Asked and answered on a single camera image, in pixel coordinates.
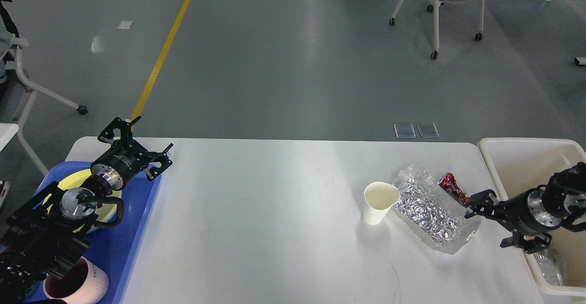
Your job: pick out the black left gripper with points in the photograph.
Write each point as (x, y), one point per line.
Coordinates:
(125, 157)

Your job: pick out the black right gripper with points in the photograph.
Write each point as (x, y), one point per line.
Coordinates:
(524, 213)

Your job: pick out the yellow plastic plate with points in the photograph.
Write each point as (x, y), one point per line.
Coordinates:
(68, 180)

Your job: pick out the aluminium foil front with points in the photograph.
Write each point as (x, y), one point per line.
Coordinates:
(552, 266)

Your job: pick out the pink ceramic mug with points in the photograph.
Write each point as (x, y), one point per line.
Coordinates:
(85, 283)

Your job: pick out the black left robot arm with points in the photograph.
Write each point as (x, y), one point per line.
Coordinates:
(46, 236)

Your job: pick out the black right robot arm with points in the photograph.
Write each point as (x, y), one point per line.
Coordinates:
(565, 198)

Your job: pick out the beige plastic bin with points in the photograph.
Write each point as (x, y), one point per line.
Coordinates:
(519, 164)

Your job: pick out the crushed red soda can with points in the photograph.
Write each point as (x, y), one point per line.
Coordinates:
(449, 184)

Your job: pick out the blue plastic tray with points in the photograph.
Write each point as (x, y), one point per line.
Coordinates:
(114, 250)

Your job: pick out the right floor socket plate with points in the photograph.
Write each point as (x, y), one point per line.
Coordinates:
(428, 130)

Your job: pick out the floor socket plate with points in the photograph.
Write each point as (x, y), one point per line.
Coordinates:
(428, 130)
(404, 131)

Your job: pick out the small white side table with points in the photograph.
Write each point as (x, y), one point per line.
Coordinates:
(7, 132)

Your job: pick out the white office chair left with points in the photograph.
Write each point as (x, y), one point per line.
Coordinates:
(12, 53)

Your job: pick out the white paper cup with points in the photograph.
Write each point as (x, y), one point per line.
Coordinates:
(379, 197)

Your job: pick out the left floor socket plate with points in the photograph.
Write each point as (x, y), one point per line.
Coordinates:
(404, 131)

